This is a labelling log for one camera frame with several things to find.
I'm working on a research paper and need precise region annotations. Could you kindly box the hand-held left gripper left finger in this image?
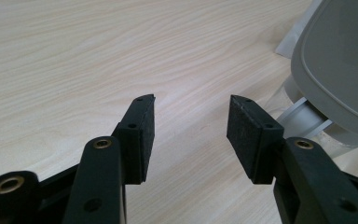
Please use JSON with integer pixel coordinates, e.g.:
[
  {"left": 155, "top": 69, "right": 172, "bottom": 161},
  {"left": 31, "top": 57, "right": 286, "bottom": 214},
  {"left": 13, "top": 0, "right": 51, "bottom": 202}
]
[{"left": 62, "top": 93, "right": 156, "bottom": 224}]

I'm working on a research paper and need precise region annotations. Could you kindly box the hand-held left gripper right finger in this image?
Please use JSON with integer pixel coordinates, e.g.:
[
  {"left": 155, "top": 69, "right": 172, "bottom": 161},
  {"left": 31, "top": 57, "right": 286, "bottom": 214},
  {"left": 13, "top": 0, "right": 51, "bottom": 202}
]
[{"left": 227, "top": 94, "right": 358, "bottom": 224}]

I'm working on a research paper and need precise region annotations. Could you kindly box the clear container with grey lid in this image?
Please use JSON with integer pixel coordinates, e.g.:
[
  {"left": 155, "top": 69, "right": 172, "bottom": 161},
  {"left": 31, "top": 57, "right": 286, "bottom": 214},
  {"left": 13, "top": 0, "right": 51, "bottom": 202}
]
[{"left": 269, "top": 0, "right": 358, "bottom": 160}]

